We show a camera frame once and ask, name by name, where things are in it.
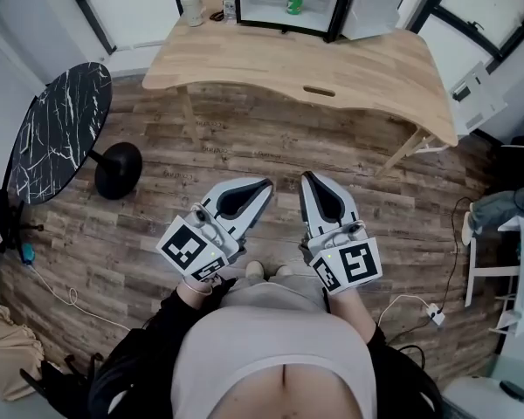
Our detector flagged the white rounded appliance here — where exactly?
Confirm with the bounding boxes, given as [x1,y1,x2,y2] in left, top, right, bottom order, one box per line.
[443,373,524,419]

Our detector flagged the person's left forearm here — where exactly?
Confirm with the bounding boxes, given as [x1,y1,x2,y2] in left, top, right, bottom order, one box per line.
[174,275,215,312]

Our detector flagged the long white floor cable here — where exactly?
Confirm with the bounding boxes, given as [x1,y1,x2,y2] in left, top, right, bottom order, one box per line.
[28,264,132,333]

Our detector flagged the black framed window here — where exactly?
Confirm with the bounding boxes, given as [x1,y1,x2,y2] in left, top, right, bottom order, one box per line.
[408,0,524,63]
[60,0,187,56]

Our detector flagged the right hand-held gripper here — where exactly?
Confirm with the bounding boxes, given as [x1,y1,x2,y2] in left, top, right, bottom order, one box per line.
[300,171,383,296]

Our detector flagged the light wooden table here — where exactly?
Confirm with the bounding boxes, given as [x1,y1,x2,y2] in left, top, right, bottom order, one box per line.
[141,0,459,178]

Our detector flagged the black chair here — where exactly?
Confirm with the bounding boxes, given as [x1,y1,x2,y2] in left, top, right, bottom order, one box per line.
[19,351,106,419]

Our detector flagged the short white power cable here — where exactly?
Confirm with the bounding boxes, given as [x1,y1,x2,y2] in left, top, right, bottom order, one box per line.
[377,293,433,326]

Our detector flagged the person's black jacket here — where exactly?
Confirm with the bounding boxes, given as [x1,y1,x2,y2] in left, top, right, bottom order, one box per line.
[86,277,445,419]

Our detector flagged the white power strip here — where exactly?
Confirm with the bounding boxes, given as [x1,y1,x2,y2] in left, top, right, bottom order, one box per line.
[425,302,446,326]

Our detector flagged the beige fabric bag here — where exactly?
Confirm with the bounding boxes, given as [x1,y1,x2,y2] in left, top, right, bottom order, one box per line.
[0,303,43,401]

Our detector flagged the person's right forearm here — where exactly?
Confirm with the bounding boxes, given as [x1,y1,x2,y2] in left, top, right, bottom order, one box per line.
[329,288,379,347]

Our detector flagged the white grey metal device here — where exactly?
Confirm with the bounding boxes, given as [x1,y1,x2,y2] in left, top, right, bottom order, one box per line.
[448,61,507,137]

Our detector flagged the black oval remote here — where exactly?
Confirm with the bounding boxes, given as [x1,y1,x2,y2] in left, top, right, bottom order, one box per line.
[499,380,524,405]

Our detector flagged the person's left shoe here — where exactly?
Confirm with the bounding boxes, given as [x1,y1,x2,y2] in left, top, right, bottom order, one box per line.
[244,259,265,281]

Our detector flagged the black mini fridge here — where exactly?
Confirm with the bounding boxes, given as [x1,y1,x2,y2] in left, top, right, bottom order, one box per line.
[233,0,416,43]

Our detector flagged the black marble round table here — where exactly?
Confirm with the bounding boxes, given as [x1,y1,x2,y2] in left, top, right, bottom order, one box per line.
[7,62,143,206]

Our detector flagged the person's torso in beige top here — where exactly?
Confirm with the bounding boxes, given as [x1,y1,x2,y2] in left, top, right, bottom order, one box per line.
[169,307,379,419]

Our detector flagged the black floor cable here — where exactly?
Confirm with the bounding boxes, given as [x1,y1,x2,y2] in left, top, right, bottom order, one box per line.
[436,196,475,313]

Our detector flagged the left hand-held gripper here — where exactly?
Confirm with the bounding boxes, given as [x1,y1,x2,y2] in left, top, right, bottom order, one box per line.
[155,177,275,284]

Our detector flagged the person's beige trousers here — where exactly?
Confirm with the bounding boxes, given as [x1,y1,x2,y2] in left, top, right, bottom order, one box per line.
[220,272,328,313]

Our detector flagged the black metal stand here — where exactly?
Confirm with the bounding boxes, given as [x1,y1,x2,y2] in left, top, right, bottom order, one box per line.
[0,181,45,257]

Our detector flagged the thin wrist bracelet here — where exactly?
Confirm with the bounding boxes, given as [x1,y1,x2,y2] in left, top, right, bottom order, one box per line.
[182,277,214,296]

